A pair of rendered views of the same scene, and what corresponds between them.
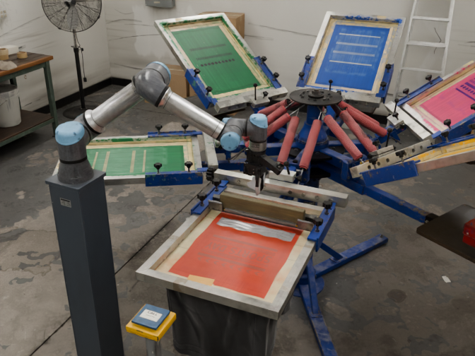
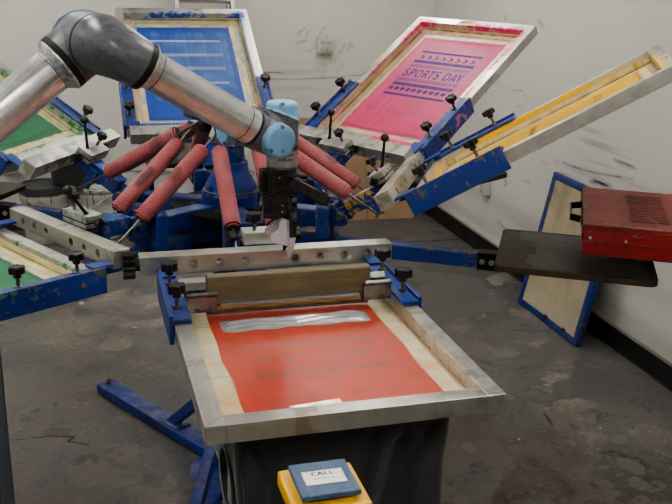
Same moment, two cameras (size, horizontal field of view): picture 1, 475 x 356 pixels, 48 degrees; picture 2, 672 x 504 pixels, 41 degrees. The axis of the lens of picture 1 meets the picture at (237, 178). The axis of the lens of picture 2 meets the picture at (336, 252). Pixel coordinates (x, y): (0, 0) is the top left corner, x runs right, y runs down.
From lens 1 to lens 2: 128 cm
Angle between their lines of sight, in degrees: 37
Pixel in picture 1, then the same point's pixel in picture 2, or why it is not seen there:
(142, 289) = not seen: outside the picture
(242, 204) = (255, 285)
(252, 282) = (400, 382)
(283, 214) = (335, 281)
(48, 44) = not seen: outside the picture
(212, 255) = (284, 371)
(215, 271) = (322, 388)
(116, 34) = not seen: outside the picture
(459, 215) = (516, 240)
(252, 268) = (370, 365)
